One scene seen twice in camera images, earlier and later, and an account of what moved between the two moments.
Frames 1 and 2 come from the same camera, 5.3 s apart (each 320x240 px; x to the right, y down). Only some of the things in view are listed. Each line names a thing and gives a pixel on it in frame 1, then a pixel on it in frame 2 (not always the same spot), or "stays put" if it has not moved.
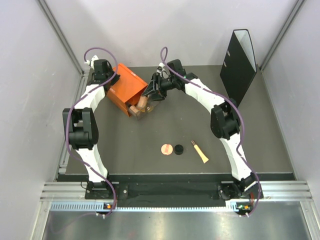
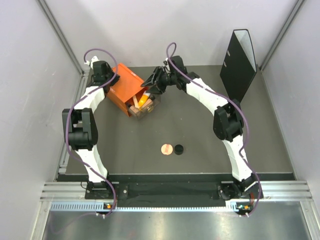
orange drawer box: [127, 87] stays put
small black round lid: [178, 149] stays put
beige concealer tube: [203, 157] -> [136, 102]
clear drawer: [144, 106] stays put
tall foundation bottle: [142, 102] -> [148, 103]
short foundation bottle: [134, 109] stays put
